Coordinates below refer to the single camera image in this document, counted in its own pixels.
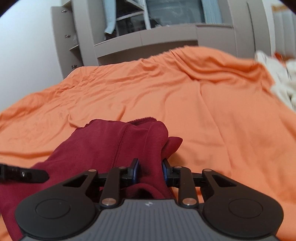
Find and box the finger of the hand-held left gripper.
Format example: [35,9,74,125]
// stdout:
[0,163,49,184]

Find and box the white crumpled cloth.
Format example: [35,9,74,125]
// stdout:
[254,51,296,109]

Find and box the orange bed blanket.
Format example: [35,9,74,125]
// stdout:
[0,46,296,241]

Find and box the light blue curtain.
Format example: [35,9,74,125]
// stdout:
[103,0,116,34]
[201,0,223,25]

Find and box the white padded headboard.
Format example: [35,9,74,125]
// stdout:
[272,5,296,58]

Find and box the grey built-in cabinet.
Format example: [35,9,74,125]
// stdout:
[51,0,275,79]

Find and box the dark red long-sleeved shirt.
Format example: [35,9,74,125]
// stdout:
[0,117,183,241]

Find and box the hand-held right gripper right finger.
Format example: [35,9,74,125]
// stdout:
[162,159,237,208]

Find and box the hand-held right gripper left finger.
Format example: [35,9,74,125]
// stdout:
[62,158,141,208]

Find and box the glass window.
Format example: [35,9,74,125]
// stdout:
[116,0,206,37]

